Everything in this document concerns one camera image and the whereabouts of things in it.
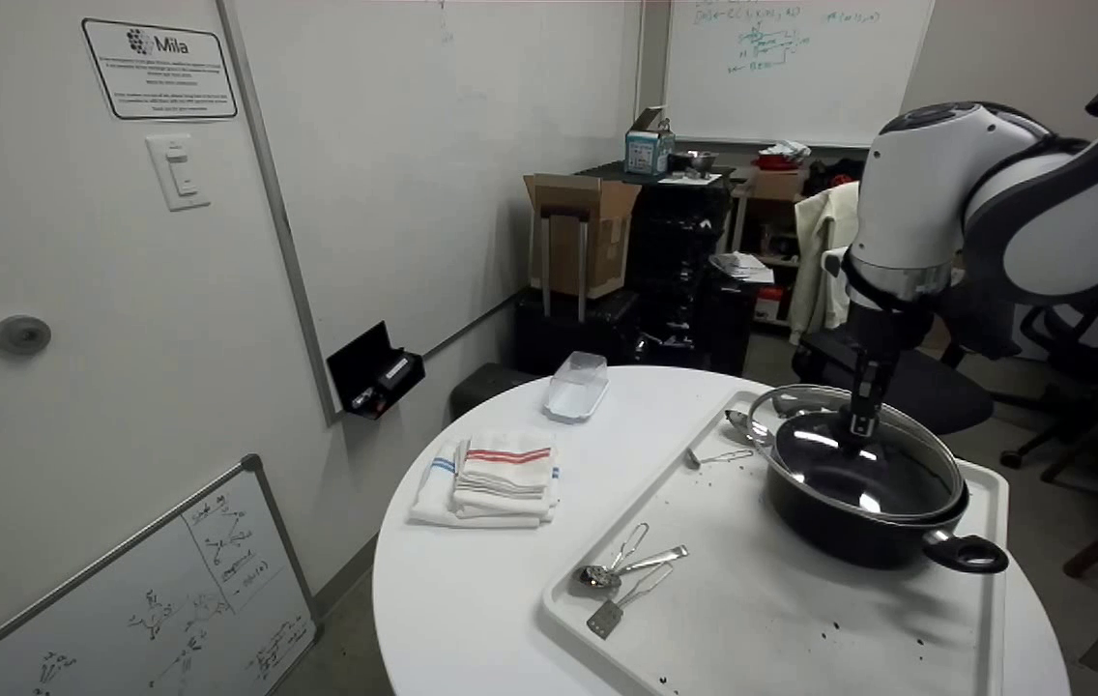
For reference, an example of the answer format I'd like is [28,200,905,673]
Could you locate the black pot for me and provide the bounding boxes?
[763,427,1012,579]

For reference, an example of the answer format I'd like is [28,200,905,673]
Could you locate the black case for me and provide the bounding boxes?
[509,286,644,380]

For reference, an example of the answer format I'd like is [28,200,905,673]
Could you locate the large wall whiteboard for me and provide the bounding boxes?
[213,0,648,426]

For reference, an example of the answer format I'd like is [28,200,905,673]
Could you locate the small cardboard box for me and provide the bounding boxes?
[737,158,816,207]

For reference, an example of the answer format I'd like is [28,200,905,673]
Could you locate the small whiteboard with drawings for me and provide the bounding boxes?
[0,453,320,696]

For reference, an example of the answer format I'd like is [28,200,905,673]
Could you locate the clear plastic container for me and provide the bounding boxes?
[543,347,616,426]

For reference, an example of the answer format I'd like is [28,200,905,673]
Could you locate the white wall sign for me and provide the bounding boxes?
[79,16,245,122]

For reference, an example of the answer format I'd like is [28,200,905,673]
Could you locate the black office chair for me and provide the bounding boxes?
[788,324,998,441]

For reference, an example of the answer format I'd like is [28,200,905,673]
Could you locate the black marker holder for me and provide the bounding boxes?
[324,322,429,420]

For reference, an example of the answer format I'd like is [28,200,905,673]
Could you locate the beige jacket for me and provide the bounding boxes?
[788,176,865,347]

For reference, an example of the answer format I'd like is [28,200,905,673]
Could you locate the clear glass lid black knob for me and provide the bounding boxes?
[758,382,969,525]

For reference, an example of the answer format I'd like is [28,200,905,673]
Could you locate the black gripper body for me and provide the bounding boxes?
[839,251,956,380]

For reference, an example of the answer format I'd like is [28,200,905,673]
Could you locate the whiteboard with green writing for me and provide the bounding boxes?
[661,0,941,155]

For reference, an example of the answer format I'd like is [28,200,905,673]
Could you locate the black round stool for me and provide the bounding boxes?
[446,359,536,426]

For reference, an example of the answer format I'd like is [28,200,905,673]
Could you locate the large silver spoon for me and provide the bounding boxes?
[721,407,773,453]

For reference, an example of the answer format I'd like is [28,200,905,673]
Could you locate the white plastic tray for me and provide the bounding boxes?
[536,382,1012,696]

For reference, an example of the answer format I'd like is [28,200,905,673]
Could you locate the large cardboard box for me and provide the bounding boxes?
[521,171,644,306]

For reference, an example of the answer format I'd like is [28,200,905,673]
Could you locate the round grey wall knob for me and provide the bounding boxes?
[0,310,58,362]

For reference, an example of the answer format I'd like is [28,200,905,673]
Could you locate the long thin silver measuring spoon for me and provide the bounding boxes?
[682,441,736,471]

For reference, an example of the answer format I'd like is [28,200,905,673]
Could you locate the black cabinet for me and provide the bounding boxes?
[621,171,741,371]

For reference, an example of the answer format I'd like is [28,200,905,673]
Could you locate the blue tissue box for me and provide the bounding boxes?
[621,104,682,181]

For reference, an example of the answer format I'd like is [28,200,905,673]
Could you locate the folded white towel red stripes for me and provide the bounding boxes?
[406,435,563,532]

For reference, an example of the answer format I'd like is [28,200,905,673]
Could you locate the white light switch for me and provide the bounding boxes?
[142,131,217,217]

